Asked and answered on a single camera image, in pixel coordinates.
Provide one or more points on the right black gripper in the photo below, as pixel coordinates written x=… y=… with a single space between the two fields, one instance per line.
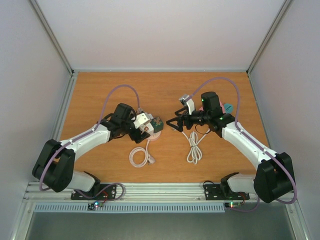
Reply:
x=180 y=123

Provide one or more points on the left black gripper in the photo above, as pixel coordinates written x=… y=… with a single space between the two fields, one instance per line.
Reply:
x=138 y=139

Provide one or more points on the round pink power strip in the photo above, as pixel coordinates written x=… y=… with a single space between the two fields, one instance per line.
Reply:
x=154 y=137

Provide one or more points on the green cube socket adapter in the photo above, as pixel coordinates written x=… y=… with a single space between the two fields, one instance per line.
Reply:
x=157 y=124

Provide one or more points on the white cube socket adapter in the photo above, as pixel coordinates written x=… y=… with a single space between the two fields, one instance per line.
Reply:
x=148 y=128

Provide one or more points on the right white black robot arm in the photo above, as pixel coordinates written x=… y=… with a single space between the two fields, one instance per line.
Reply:
x=274 y=175

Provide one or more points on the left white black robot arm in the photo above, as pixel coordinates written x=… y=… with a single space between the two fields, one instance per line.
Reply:
x=55 y=164

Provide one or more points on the pink triangular power strip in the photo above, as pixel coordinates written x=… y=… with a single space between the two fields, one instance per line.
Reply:
x=222 y=106

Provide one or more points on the teal power strip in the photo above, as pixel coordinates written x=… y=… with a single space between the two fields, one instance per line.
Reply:
x=228 y=107

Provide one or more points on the left controller board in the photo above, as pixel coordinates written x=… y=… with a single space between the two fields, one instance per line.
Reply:
x=96 y=205

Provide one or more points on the controller board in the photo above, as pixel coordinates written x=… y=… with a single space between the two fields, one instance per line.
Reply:
x=233 y=205
x=96 y=205

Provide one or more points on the right controller board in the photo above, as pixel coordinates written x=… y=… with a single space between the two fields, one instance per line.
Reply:
x=233 y=205

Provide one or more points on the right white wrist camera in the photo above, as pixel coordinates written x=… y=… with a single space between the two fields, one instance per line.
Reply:
x=186 y=101

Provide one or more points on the aluminium front rail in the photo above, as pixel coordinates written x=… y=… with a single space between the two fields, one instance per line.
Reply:
x=134 y=192

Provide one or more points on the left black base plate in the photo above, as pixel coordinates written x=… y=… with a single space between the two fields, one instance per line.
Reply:
x=107 y=191

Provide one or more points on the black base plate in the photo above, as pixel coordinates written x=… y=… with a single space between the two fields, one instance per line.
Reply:
x=107 y=191
x=213 y=192

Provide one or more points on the grey slotted cable duct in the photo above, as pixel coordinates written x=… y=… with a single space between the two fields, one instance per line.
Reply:
x=129 y=208

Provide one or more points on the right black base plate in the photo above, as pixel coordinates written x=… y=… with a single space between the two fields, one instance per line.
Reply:
x=213 y=192

